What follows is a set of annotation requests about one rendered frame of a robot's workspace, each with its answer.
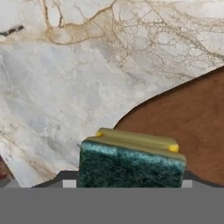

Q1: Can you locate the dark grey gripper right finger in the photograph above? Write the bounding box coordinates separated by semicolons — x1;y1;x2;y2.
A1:
182;170;224;189

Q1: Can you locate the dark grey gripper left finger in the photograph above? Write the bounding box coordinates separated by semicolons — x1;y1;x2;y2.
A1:
31;170;81;189

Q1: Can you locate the green and yellow sponge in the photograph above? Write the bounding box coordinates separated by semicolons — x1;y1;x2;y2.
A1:
76;127;187;189

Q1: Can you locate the brown wooden cutting board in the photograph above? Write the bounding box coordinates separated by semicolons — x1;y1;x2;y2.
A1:
113;66;224;186

